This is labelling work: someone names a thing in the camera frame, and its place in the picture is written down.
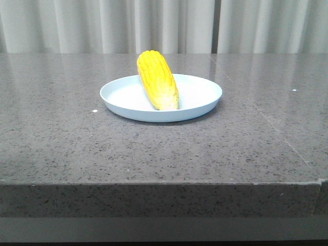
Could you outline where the light blue round plate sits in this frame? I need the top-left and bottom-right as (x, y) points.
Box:
(100, 74), (222, 122)

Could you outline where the yellow corn cob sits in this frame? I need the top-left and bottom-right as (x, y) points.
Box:
(137, 50), (179, 110)

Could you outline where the white pleated curtain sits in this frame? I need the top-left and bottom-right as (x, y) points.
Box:
(1, 1), (327, 54)

